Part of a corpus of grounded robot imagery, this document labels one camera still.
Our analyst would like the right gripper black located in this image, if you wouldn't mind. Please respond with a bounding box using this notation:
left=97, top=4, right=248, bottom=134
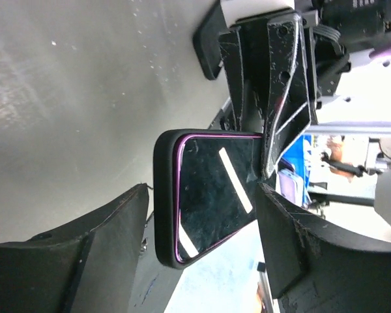
left=219, top=1, right=349, bottom=178

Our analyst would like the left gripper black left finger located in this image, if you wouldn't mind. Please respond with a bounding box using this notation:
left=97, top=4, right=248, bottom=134
left=0, top=184, right=149, bottom=312

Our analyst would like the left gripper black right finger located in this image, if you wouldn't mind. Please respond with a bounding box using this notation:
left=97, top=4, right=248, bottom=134
left=255, top=183, right=391, bottom=312

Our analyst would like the purple smartphone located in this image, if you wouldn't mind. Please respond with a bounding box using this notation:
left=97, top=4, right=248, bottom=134
left=173, top=133, right=261, bottom=265

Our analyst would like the black phone case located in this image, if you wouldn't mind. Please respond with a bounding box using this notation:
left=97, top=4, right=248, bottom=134
left=192, top=1, right=227, bottom=81
left=153, top=129, right=261, bottom=269

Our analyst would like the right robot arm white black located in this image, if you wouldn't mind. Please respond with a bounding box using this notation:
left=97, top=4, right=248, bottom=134
left=218, top=1, right=391, bottom=177

